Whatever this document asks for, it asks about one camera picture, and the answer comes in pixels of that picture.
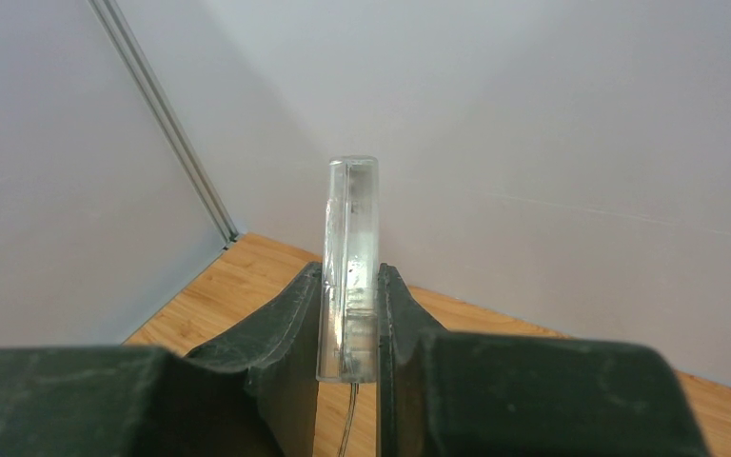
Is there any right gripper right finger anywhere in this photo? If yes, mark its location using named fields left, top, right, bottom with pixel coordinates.
left=377, top=264, right=709, bottom=456

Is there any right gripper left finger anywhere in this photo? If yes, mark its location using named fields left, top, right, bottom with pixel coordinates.
left=0, top=262, right=322, bottom=456

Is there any clear battery box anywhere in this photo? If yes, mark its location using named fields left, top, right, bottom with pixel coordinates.
left=316, top=156, right=379, bottom=384

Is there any left aluminium frame post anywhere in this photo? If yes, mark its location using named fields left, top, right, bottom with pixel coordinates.
left=89, top=0, right=240, bottom=246

